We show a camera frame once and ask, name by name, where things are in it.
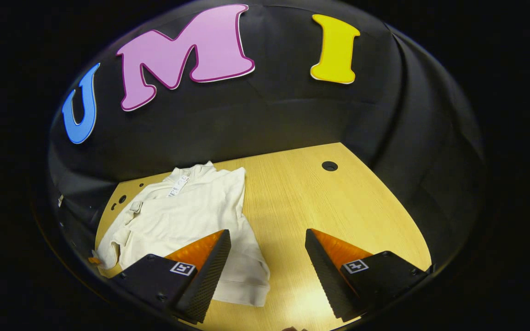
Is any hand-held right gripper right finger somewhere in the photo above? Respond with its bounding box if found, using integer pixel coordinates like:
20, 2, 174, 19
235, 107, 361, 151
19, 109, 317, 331
305, 228, 433, 322

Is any cream sweatshirt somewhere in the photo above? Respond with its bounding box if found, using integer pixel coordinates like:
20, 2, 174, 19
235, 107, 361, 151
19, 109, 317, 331
92, 161, 271, 308

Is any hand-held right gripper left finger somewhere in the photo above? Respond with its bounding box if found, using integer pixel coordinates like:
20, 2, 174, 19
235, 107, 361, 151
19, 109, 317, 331
111, 229, 232, 324

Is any black backdrop cloth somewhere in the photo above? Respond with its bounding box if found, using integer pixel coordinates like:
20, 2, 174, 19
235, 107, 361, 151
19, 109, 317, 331
46, 0, 484, 276

